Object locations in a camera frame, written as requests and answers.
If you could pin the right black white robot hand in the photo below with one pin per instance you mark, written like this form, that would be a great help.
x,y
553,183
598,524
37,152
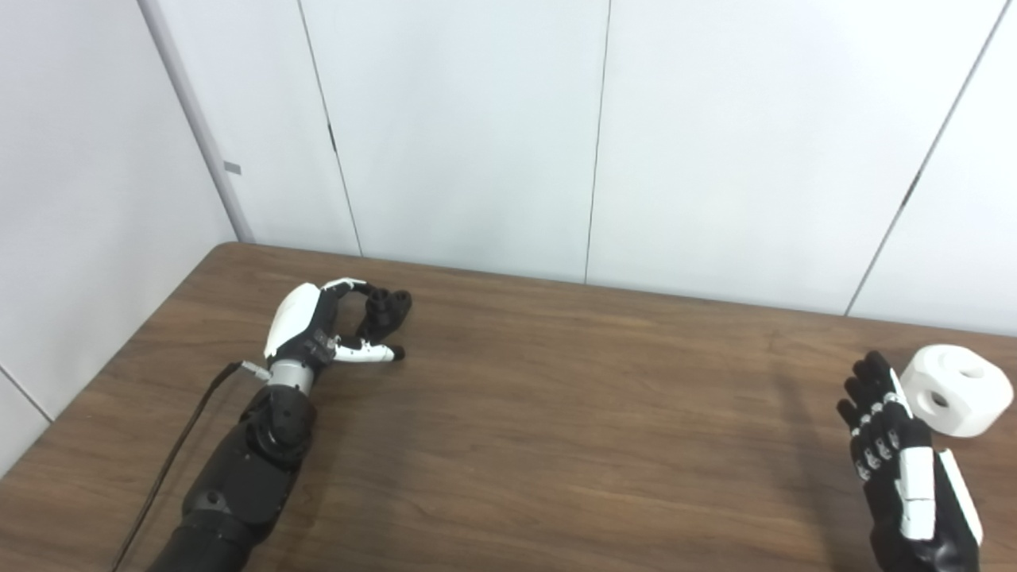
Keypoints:
x,y
914,508

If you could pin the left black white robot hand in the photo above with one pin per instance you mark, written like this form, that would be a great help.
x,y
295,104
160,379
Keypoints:
x,y
292,318

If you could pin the black plastic holder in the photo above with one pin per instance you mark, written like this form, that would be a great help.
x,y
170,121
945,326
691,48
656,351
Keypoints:
x,y
383,314

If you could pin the round white plastic piece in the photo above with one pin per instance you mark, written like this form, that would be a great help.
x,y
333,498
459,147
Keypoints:
x,y
973,397

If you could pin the white corner post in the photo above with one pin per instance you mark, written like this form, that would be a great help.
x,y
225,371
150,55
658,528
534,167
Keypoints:
x,y
199,127

